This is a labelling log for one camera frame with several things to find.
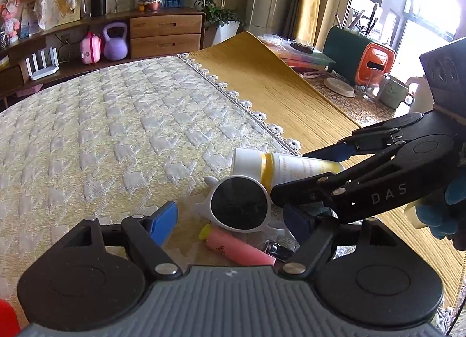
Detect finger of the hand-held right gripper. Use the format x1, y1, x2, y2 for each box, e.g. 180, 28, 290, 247
271, 140, 412, 207
302, 113, 426, 163

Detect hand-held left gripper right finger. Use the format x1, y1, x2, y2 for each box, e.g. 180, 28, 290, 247
277, 204, 399, 279

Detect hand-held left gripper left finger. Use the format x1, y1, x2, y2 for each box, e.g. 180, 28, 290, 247
56, 202, 183, 279

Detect white yellow lotion bottle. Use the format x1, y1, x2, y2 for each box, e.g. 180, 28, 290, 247
231, 148, 345, 192

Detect metal nail clipper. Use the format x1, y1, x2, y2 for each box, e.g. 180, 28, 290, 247
263, 239, 297, 262

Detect white round sunglasses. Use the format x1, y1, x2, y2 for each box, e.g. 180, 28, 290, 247
195, 175, 292, 239

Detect pink tube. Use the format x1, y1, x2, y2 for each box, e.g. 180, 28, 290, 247
198, 223, 276, 265

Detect person's right hand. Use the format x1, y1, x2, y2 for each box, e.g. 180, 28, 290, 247
417, 176, 466, 240

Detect brown lace tablecloth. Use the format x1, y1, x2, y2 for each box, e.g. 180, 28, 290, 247
304, 71, 435, 128

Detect white plastic container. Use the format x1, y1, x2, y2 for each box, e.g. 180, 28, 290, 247
405, 75, 435, 115

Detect green mug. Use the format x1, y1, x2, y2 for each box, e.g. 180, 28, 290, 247
379, 75, 416, 109

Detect clear glass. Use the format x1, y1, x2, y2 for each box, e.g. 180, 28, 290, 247
363, 66, 383, 101

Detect yellow table mat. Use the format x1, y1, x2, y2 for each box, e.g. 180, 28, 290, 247
184, 31, 466, 323

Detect green desk organizer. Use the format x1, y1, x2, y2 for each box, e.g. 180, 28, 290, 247
323, 26, 397, 83

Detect stack of books in plastic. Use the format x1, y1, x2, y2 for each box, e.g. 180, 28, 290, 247
258, 34, 336, 72

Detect orange white container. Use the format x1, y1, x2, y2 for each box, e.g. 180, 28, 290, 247
355, 44, 397, 86

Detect dark patterned pouch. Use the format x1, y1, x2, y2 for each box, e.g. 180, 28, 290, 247
289, 41, 314, 54

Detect quilted cream table cloth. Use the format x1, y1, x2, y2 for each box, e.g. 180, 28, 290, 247
0, 54, 303, 323

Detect brushes in organizer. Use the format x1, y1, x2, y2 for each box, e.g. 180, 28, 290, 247
333, 2, 381, 37

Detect white plant pot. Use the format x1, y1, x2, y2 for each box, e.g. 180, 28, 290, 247
213, 20, 241, 46

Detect purple kettlebell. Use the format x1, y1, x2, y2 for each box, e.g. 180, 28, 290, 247
102, 22, 128, 61

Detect wooden cabinet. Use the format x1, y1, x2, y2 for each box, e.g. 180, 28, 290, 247
0, 7, 207, 105

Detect pink toy suitcase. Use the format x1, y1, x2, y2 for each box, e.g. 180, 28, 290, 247
80, 31, 103, 64

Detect white router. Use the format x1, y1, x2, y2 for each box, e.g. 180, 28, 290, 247
24, 47, 61, 81

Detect pink plush doll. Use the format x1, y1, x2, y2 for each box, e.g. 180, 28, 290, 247
0, 0, 20, 37

